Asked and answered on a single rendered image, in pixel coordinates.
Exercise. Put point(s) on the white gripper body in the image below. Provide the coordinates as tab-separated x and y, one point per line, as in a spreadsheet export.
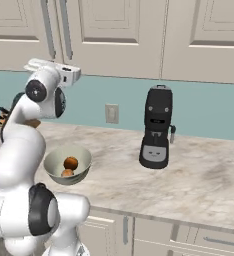
39	64

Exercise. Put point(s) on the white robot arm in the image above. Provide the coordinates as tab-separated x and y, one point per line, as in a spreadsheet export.
17	160

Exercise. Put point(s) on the grey-green bowl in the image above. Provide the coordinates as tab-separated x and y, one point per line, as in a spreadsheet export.
55	163

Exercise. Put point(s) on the beige base cabinet door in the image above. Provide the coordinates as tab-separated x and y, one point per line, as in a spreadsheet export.
152	238
104	236

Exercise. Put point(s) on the wooden knife block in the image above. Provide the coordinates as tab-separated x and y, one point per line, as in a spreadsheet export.
33	123

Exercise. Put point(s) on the black coffee machine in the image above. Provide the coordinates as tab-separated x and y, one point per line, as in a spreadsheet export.
156	130

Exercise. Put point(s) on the beige drawer front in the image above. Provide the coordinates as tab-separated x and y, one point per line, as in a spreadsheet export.
219	241

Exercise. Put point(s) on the beige wall outlet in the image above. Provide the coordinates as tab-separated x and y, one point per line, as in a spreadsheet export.
112	113

